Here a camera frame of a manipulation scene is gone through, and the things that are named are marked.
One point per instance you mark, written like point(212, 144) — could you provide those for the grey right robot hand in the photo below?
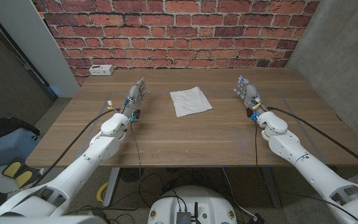
point(250, 93)

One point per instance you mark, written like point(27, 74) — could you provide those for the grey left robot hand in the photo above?
point(134, 96)

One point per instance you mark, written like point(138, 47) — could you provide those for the white cloth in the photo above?
point(190, 101)

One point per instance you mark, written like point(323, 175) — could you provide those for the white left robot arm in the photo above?
point(82, 165)

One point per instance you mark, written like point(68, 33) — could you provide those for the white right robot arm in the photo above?
point(309, 169)

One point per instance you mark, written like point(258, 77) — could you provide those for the white power strip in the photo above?
point(101, 70)

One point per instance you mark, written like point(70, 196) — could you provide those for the black round fan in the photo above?
point(130, 174)

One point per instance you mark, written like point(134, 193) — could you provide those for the red brick printed backdrop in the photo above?
point(182, 31)

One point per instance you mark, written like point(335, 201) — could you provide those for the white table leg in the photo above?
point(111, 186)

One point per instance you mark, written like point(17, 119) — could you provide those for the grey table leg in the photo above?
point(271, 186)

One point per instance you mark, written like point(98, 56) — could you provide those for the white robot torso base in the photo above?
point(194, 199)

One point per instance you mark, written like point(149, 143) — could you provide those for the black antenna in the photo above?
point(195, 211)

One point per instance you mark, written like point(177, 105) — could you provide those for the small grey electronics box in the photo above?
point(183, 217)

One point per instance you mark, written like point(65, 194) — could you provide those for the black bag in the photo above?
point(2, 127)

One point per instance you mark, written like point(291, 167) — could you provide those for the blue storage bin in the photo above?
point(8, 149)

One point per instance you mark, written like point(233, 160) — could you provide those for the black pedal with yellow pads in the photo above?
point(12, 169)

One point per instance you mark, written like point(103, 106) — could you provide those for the white wall panel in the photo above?
point(33, 40)

